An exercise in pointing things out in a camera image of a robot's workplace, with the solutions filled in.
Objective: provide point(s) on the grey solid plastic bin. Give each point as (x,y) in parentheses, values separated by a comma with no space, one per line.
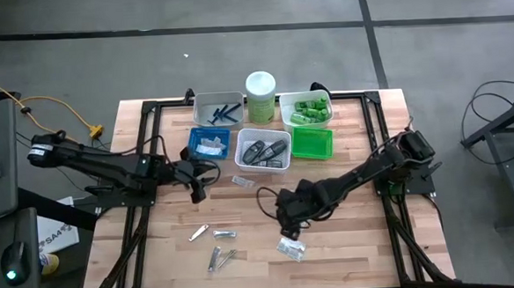
(202,109)

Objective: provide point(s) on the green slotted plastic basket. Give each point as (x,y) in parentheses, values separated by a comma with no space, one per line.
(312,143)

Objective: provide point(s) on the green wipes canister white lid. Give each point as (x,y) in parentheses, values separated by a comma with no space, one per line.
(261,95)

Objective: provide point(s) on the black side table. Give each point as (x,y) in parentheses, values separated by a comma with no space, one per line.
(513,157)

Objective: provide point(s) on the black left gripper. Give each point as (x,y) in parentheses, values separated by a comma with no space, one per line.
(181,171)

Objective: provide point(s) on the black diagonal desk bar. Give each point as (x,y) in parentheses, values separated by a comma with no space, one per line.
(57,209)

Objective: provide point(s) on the blue slotted plastic basket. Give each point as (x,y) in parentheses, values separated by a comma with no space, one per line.
(191,136)

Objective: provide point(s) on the green Pert shampoo bottle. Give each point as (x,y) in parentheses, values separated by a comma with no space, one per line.
(321,103)
(321,119)
(304,104)
(312,113)
(300,119)

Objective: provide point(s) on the black computer mouse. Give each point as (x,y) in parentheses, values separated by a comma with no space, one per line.
(15,262)

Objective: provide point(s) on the plastic-wrapped silver nail clipper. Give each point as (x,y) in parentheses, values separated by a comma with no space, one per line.
(224,234)

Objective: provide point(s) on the white cardboard box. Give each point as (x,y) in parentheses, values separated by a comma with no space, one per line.
(59,234)

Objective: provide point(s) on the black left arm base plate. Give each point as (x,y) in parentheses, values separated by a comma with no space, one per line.
(110,202)

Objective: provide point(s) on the small black table clamp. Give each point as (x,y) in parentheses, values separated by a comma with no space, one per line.
(189,96)

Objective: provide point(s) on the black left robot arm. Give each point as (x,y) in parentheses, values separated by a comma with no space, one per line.
(99,165)

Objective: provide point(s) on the large black table clamp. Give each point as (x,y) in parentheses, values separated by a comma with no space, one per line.
(320,88)

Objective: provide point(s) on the white solid plastic bin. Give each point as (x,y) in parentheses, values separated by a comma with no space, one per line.
(285,111)

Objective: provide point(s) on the white perforated plastic basket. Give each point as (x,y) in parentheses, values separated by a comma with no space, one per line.
(261,133)

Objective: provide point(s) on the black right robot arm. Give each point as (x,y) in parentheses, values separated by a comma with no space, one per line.
(364,171)

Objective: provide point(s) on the yellow and white bottle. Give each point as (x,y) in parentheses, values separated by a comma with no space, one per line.
(49,264)

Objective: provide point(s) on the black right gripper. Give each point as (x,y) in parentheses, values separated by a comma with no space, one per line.
(295,201)

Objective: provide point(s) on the white bandage packet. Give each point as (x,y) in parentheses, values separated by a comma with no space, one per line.
(217,150)
(210,142)
(289,254)
(298,245)
(202,150)
(243,182)

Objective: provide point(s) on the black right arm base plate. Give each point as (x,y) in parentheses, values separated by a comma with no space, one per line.
(422,187)

